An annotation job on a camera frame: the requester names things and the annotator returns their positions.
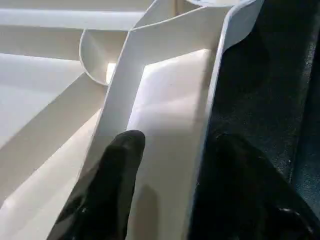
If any black mat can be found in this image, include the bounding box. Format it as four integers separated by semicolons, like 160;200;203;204
190;0;320;240

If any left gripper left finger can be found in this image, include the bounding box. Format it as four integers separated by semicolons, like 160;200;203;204
47;130;147;240

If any white plastic table top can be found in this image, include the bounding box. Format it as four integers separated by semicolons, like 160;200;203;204
0;0;265;240

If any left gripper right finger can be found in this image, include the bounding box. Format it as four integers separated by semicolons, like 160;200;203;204
187;132;320;240

